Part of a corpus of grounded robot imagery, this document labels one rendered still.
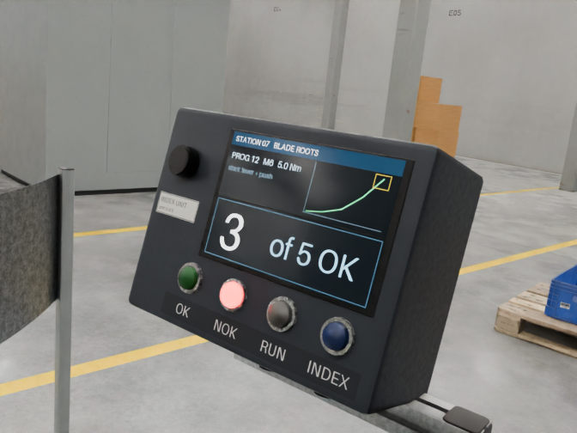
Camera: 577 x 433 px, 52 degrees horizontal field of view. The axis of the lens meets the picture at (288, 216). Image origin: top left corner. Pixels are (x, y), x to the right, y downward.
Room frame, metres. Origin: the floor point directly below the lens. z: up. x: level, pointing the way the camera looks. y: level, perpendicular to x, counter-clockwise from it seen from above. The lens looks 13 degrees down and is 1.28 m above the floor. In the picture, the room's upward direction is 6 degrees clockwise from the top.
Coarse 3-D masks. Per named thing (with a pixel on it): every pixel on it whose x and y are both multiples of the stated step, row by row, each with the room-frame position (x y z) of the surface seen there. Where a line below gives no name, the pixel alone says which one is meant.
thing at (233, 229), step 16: (224, 208) 0.48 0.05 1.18; (240, 208) 0.47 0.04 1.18; (256, 208) 0.46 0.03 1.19; (224, 224) 0.47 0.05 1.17; (240, 224) 0.46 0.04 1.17; (256, 224) 0.45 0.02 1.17; (208, 240) 0.48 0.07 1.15; (224, 240) 0.47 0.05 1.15; (240, 240) 0.46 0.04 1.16; (224, 256) 0.46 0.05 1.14; (240, 256) 0.45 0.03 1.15
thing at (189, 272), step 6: (186, 264) 0.48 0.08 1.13; (192, 264) 0.48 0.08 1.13; (180, 270) 0.48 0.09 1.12; (186, 270) 0.47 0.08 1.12; (192, 270) 0.47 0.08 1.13; (198, 270) 0.47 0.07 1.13; (180, 276) 0.47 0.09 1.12; (186, 276) 0.47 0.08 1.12; (192, 276) 0.47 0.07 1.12; (198, 276) 0.47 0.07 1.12; (180, 282) 0.47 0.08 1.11; (186, 282) 0.47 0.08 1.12; (192, 282) 0.47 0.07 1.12; (198, 282) 0.47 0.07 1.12; (180, 288) 0.47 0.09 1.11; (186, 288) 0.47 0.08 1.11; (192, 288) 0.47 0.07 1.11; (198, 288) 0.47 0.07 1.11
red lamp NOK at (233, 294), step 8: (232, 280) 0.45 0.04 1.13; (240, 280) 0.45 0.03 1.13; (224, 288) 0.44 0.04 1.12; (232, 288) 0.44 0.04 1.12; (240, 288) 0.44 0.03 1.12; (224, 296) 0.44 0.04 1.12; (232, 296) 0.44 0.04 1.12; (240, 296) 0.44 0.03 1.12; (224, 304) 0.44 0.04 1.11; (232, 304) 0.44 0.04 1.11; (240, 304) 0.44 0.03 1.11
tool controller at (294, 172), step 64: (192, 128) 0.53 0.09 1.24; (256, 128) 0.49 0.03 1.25; (320, 128) 0.46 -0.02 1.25; (192, 192) 0.50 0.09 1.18; (256, 192) 0.46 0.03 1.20; (320, 192) 0.43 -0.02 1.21; (384, 192) 0.40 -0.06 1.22; (448, 192) 0.42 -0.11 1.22; (192, 256) 0.48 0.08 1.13; (256, 256) 0.45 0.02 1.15; (320, 256) 0.41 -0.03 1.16; (384, 256) 0.39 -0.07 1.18; (448, 256) 0.44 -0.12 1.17; (192, 320) 0.46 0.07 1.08; (256, 320) 0.43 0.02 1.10; (320, 320) 0.40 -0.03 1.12; (384, 320) 0.37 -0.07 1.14; (320, 384) 0.38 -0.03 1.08; (384, 384) 0.37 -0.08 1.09
